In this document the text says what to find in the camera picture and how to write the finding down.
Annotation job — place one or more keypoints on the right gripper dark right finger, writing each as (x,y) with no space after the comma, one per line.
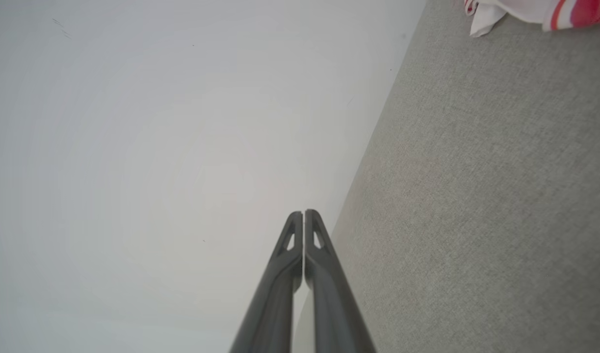
(334,304)

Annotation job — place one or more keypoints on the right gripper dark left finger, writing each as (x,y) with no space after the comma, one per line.
(275,304)

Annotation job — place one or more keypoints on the red white basketball jersey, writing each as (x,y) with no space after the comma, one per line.
(525,10)

